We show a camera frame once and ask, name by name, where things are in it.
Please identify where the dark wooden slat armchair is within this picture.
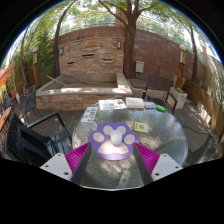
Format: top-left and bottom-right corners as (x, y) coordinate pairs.
(142, 72), (179, 114)

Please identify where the raised stone basin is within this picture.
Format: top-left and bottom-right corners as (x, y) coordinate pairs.
(35, 72), (134, 112)

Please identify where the white computer mouse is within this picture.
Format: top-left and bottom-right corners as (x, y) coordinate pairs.
(110, 129), (124, 147)

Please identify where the colourful printed brochure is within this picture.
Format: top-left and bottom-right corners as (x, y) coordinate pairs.
(98, 98), (128, 112)

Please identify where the wooden lamp post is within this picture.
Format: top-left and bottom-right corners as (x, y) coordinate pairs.
(176, 44), (188, 88)
(32, 46), (41, 88)

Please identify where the small green packet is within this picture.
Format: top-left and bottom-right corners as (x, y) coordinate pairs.
(155, 104), (167, 113)

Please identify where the white wall box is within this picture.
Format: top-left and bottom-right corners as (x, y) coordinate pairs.
(134, 60), (145, 74)

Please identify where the thick tree trunk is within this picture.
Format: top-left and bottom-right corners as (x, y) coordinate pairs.
(99, 0), (148, 79)

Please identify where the wooden slat fence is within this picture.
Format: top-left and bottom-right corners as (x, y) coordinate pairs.
(182, 79), (224, 134)

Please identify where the black metal armchair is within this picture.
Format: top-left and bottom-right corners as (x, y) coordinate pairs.
(4, 110), (73, 167)

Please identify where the thin curved tree trunk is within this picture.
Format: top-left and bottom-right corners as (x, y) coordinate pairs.
(52, 0), (78, 78)
(186, 23), (200, 83)

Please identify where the purple paw-shaped mouse pad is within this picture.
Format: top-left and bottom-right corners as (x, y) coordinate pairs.
(87, 121), (141, 162)

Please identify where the yellow square card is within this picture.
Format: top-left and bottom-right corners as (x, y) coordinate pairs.
(133, 121), (150, 134)

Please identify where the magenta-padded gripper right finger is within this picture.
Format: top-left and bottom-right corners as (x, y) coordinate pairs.
(132, 142), (184, 187)

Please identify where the white square planter box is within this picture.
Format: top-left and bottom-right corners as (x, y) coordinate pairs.
(169, 86), (188, 110)

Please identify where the small blue-edged booklet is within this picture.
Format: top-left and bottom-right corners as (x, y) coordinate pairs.
(143, 101), (157, 110)

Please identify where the grey metal mesh chair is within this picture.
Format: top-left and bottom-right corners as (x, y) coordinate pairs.
(181, 124), (214, 166)

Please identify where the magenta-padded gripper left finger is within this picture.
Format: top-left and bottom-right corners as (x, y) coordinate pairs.
(39, 142), (93, 185)

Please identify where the black mesh-back chair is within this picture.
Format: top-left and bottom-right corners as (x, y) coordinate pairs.
(18, 84), (43, 124)

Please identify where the white printed plate sign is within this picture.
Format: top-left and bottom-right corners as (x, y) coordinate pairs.
(80, 106), (98, 125)

